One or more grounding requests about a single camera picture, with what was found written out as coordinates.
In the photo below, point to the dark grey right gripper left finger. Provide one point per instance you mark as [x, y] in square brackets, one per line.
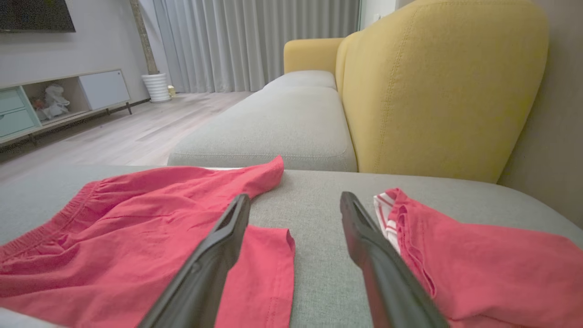
[200, 278]

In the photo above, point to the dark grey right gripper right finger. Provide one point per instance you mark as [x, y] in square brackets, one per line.
[387, 282]

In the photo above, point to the red shorts with white trim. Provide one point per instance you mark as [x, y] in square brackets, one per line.
[114, 237]

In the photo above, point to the red jersey with white sleeves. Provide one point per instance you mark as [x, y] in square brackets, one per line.
[492, 273]

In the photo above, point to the large grey sofa seat cushion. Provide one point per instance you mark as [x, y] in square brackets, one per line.
[314, 255]

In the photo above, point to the small yellow floor object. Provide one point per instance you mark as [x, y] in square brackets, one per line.
[171, 91]

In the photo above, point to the white ribbed plant pot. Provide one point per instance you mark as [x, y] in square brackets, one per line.
[157, 89]

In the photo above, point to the yellow sofa backrest cushion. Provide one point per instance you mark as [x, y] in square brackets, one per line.
[446, 91]
[341, 68]

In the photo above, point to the white and teal TV cabinet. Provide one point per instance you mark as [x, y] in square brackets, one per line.
[104, 89]

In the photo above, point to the small grey sofa seat cushion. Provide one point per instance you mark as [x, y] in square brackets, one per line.
[303, 78]

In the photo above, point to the white plush toy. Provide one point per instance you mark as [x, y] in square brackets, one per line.
[54, 102]

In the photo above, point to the yellow sofa armrest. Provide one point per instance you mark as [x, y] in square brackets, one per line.
[309, 54]

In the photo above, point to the grey pleated curtain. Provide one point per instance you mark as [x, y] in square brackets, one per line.
[250, 41]

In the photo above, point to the brown plant trunk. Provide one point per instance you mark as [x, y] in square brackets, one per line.
[145, 41]

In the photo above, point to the black wall television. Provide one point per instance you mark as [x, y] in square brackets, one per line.
[36, 13]

